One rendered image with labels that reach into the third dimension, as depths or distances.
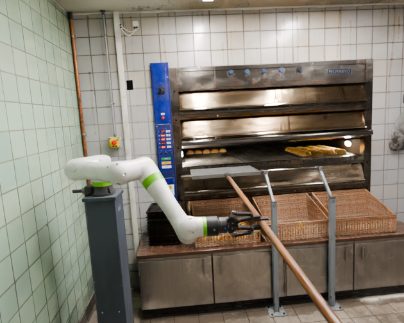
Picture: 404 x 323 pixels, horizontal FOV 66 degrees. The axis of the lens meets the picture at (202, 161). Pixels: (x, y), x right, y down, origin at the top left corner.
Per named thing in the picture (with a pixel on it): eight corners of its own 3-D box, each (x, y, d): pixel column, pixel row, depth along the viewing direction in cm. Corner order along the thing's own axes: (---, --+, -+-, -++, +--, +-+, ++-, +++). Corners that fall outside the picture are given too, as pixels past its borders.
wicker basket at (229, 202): (191, 228, 305) (190, 200, 301) (248, 223, 309) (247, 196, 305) (194, 248, 257) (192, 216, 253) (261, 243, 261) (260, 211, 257)
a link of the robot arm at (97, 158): (83, 186, 195) (80, 156, 192) (105, 181, 207) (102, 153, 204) (95, 188, 187) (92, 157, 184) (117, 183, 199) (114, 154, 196)
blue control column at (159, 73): (171, 222, 500) (161, 84, 469) (181, 221, 501) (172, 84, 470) (167, 286, 310) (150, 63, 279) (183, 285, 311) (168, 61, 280)
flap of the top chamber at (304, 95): (179, 112, 289) (178, 92, 293) (365, 102, 301) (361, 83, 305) (179, 110, 285) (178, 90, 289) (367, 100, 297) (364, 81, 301)
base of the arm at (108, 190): (69, 198, 191) (68, 189, 191) (78, 192, 206) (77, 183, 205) (111, 196, 192) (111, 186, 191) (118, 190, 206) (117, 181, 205)
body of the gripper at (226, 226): (217, 214, 150) (236, 213, 150) (217, 231, 151) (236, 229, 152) (218, 220, 142) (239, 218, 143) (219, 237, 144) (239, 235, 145)
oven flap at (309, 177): (185, 194, 300) (183, 174, 304) (363, 181, 312) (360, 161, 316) (185, 194, 296) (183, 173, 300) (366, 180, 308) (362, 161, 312)
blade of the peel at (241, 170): (260, 174, 249) (260, 171, 249) (192, 179, 245) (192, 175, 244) (250, 165, 284) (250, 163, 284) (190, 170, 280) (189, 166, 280)
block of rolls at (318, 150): (283, 150, 380) (283, 146, 379) (322, 148, 383) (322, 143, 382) (303, 157, 320) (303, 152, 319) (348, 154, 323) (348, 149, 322)
